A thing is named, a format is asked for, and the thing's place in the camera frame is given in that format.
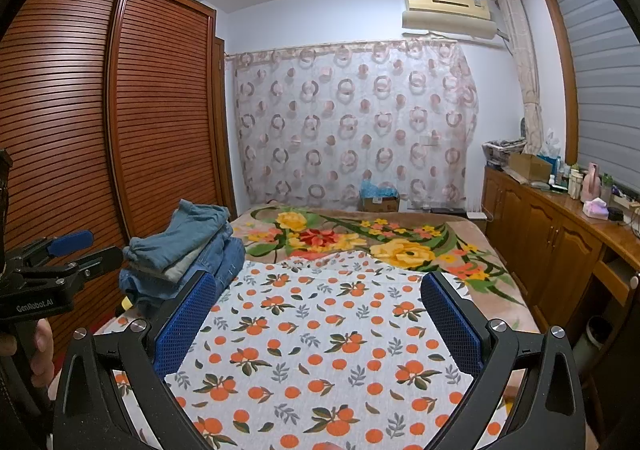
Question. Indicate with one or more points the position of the small printed cardboard box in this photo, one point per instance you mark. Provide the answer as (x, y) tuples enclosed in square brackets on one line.
[(382, 204)]

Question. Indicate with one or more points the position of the dark waste bin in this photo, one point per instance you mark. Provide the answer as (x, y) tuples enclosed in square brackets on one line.
[(592, 337)]

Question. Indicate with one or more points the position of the stack of newspapers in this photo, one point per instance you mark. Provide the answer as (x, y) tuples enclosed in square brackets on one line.
[(502, 150)]

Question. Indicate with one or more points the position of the person's left hand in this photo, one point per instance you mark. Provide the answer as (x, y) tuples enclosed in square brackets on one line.
[(42, 350)]

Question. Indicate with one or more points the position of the white power strip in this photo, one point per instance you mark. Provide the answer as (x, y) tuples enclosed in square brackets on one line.
[(627, 200)]

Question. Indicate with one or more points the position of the pink tissue pack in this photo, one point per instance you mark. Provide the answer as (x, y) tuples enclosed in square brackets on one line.
[(595, 208)]

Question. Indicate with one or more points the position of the wooden slatted wardrobe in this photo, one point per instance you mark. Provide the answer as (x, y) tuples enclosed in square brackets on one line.
[(160, 130)]

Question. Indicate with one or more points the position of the grey window blind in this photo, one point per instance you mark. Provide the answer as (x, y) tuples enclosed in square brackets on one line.
[(605, 80)]

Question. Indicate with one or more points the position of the wooden window frame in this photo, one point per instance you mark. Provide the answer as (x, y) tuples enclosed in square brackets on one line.
[(560, 55)]

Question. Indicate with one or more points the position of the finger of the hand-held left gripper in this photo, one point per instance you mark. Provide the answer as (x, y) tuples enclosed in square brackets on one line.
[(95, 260), (70, 242)]

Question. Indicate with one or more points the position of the cream wall air conditioner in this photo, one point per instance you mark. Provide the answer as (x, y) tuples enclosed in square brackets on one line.
[(445, 10)]

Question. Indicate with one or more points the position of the blue plastic bag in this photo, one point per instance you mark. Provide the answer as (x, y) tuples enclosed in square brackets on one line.
[(377, 190)]

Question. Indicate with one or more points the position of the flat brown cardboard box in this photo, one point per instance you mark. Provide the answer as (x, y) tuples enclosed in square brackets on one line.
[(527, 167)]

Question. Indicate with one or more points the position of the pink bottle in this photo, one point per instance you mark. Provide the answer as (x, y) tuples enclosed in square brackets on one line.
[(591, 182)]

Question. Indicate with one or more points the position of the tied beige curtain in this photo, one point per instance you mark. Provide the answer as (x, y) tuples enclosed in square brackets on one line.
[(525, 70)]

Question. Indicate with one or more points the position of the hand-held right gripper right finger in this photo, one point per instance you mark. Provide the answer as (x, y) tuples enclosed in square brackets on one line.
[(450, 325)]

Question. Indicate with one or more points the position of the orange-print white bedsheet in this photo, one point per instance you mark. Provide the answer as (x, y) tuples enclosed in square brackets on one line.
[(320, 330)]

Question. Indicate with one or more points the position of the small white device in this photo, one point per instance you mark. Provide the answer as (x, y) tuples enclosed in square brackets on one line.
[(476, 215)]

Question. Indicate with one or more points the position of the teal blue shorts pants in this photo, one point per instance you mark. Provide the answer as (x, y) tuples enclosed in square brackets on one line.
[(175, 240)]

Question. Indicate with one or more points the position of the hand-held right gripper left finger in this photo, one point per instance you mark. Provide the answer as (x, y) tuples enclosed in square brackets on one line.
[(182, 325)]

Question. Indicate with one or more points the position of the long wooden cabinet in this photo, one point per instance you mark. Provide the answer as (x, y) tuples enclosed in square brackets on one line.
[(540, 230)]

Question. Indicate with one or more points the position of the folded blue denim jeans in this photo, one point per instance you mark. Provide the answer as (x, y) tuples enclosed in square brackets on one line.
[(230, 260)]

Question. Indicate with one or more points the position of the floral brown blanket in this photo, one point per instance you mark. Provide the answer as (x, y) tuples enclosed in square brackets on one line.
[(400, 250)]

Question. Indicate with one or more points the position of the folded grey-green pants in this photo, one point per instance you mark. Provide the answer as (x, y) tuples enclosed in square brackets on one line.
[(184, 271)]

